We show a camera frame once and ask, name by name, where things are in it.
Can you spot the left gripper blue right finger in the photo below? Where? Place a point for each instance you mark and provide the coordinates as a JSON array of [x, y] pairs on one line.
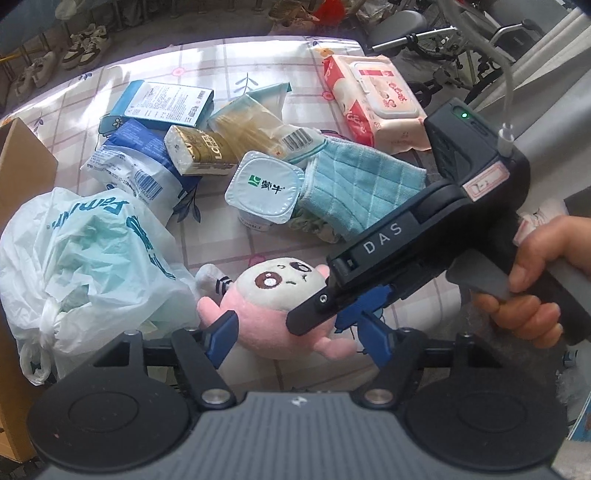
[[378, 339]]

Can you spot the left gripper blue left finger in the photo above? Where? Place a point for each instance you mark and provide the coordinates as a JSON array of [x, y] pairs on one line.
[[219, 338]]

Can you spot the pink white plush doll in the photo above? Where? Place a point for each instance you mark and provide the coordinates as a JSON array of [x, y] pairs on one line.
[[262, 296]]

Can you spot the light blue checkered towel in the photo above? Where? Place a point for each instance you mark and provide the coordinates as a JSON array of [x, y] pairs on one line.
[[352, 186]]

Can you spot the green floral scrunchie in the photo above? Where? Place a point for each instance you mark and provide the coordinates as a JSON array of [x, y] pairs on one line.
[[304, 221]]

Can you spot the pink wet wipes pack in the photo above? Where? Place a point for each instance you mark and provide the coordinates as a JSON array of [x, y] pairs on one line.
[[379, 107]]

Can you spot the white yogurt cup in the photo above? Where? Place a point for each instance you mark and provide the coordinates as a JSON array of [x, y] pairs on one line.
[[264, 190]]

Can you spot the white plastic shopping bag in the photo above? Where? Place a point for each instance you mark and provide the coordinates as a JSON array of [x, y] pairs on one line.
[[78, 271]]

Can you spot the gold tissue pack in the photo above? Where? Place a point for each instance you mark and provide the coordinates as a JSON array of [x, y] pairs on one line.
[[196, 152]]

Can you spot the plaid patterned tablecloth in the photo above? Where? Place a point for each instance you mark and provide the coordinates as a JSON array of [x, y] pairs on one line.
[[66, 121]]

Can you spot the blue white tissue pack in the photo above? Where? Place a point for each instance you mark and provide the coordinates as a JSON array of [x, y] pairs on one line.
[[135, 160]]

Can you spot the beige packaged cloth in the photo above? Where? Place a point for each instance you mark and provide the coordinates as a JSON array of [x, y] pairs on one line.
[[248, 126]]

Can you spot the blue white box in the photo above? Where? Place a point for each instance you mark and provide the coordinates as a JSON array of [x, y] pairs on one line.
[[159, 105]]

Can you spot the green white sneaker pair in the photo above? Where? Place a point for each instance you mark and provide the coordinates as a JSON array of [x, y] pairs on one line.
[[87, 48]]

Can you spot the black wheelchair frame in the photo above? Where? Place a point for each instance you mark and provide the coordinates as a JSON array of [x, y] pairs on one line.
[[511, 27]]

